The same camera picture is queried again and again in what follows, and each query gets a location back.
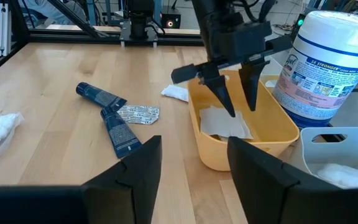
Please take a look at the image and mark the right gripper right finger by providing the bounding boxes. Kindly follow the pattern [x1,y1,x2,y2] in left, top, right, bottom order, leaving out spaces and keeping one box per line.
[227,136,358,224]

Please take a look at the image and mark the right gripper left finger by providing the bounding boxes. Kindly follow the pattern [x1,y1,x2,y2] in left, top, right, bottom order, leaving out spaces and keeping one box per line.
[81,135,163,224]

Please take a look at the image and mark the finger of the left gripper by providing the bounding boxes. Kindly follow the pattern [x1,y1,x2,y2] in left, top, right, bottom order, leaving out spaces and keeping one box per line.
[200,63,237,119]
[239,60,269,113]

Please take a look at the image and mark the small white paper packet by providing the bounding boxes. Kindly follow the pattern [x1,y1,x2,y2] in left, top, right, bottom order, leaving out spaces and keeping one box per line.
[160,84,190,103]

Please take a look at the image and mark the dark blue toiletry tube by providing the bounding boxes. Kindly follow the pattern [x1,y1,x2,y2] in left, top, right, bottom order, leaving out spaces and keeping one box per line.
[75,82,128,110]
[100,106,143,159]

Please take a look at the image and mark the yellow plastic bin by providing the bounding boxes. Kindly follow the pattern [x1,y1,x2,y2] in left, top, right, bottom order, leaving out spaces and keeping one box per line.
[187,70,300,172]

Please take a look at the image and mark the black device green light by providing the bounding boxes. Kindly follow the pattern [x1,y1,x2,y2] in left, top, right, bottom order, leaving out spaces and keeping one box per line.
[290,12,306,41]

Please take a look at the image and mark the black box red light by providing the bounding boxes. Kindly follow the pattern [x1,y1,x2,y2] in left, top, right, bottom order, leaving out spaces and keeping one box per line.
[160,5,181,29]

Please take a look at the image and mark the Lysol wipes canister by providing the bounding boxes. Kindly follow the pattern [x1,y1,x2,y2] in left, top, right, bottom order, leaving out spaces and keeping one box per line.
[272,10,358,130]

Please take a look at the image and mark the grey plastic bin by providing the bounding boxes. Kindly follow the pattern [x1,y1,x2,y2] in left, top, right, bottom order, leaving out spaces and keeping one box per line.
[287,126,358,190]

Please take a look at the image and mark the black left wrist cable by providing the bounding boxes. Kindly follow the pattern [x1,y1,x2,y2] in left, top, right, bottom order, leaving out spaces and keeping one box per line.
[233,0,278,24]

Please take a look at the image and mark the black metal table frame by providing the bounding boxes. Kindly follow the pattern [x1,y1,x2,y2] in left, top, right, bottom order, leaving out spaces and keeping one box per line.
[0,0,204,82]

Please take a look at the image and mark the silver aluminium bracket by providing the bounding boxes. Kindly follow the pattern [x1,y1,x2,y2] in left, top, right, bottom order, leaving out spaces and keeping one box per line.
[0,0,12,57]

